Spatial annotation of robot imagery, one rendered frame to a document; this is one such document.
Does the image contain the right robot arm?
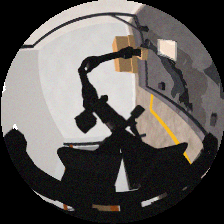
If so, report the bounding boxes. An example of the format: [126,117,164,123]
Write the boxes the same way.
[74,46,141,134]

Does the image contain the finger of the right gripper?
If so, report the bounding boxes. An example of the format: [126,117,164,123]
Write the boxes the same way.
[130,122,143,141]

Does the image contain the dark grey hollow cylinder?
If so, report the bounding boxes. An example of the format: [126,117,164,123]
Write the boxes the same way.
[138,25,149,32]

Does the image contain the white shallow rectangular tray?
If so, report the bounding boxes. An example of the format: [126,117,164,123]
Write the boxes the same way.
[158,39,177,61]

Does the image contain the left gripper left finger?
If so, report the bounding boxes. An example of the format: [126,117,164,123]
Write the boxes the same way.
[57,127,123,186]

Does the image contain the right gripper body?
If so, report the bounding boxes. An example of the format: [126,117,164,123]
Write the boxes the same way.
[101,105,145,133]

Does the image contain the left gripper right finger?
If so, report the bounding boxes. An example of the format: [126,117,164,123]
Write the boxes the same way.
[120,127,188,190]

